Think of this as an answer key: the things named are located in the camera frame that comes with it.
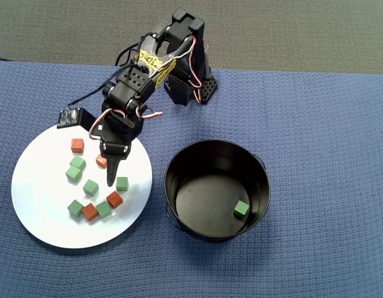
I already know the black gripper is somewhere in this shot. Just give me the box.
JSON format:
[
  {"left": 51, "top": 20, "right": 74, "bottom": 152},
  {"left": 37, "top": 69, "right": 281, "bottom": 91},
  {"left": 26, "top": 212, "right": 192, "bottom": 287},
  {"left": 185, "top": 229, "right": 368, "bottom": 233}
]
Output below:
[{"left": 97, "top": 110, "right": 145, "bottom": 188}]

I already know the white round plate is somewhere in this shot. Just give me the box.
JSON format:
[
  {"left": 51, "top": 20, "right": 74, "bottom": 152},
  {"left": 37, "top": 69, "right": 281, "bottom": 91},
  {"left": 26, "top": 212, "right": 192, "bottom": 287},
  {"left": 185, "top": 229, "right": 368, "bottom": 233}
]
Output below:
[{"left": 11, "top": 123, "right": 153, "bottom": 249}]

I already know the black metal bucket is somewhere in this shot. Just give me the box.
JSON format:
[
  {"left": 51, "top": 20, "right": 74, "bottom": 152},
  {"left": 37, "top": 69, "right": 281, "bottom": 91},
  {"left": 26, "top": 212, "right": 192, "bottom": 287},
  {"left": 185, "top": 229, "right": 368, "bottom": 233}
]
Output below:
[{"left": 163, "top": 139, "right": 272, "bottom": 243}]

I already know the blue woven tablecloth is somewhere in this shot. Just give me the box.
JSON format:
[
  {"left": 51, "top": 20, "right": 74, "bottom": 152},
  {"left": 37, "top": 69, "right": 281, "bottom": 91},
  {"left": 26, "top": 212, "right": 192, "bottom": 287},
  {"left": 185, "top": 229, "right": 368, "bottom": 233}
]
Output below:
[{"left": 0, "top": 60, "right": 383, "bottom": 298}]

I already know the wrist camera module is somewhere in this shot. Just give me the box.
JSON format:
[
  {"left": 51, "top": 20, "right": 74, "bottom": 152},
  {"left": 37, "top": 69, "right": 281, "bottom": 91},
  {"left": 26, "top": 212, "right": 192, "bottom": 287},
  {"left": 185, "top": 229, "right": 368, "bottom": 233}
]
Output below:
[{"left": 56, "top": 106, "right": 94, "bottom": 131}]

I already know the thin black camera cable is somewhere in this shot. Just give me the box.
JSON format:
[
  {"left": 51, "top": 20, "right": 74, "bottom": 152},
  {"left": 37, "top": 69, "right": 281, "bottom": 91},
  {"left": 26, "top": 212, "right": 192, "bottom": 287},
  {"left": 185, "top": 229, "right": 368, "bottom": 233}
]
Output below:
[{"left": 68, "top": 42, "right": 142, "bottom": 108}]

